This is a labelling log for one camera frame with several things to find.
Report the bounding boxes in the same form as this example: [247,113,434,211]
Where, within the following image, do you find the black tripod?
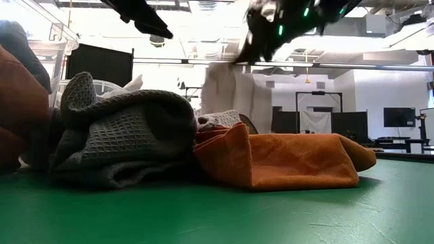
[416,113,429,140]

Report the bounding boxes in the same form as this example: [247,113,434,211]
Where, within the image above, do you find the dark grey waffle towel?
[49,70,198,190]

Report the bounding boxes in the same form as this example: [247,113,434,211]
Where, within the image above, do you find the black frame stand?
[184,87,204,102]
[295,90,343,134]

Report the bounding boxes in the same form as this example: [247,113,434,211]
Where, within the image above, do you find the white red-striped towel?
[101,74,144,99]

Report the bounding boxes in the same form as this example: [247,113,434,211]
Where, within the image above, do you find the clear plastic bin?
[50,79,143,102]
[0,0,81,174]

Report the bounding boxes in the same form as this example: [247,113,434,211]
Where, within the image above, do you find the black wall monitor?
[383,107,416,128]

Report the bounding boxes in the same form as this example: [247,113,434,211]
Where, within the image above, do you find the low black table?
[372,136,431,154]

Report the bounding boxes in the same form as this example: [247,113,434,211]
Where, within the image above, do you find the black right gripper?
[233,0,327,64]

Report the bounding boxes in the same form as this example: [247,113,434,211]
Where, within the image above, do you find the long horizontal metal bar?
[132,58,434,72]

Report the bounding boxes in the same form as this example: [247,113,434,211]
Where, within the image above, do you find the grey ceiling duct box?
[365,13,387,35]

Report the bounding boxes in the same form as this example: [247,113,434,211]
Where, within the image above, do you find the yellow hanging pendant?
[304,50,311,85]

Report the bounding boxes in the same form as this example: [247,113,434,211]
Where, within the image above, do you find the white hanging cloth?
[300,110,332,135]

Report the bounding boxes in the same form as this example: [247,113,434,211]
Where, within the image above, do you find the dark grey plain towel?
[0,20,52,94]

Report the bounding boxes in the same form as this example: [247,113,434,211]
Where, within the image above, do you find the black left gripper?
[99,0,174,40]

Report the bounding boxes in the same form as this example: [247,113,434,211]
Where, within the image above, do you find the black ceiling dome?
[149,33,166,48]

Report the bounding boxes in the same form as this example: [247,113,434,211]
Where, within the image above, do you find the black partition panel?
[66,43,134,88]

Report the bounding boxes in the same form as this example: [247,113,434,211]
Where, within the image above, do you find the green table mat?
[0,158,434,244]

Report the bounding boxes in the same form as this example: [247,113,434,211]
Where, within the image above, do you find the plain white towel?
[201,62,273,135]

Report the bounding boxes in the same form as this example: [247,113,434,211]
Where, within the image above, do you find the small orange towel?
[192,121,377,192]

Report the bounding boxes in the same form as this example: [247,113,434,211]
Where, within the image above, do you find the black room divider panels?
[271,106,369,143]

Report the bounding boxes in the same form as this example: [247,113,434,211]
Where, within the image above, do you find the light grey waffle towel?
[195,109,242,132]

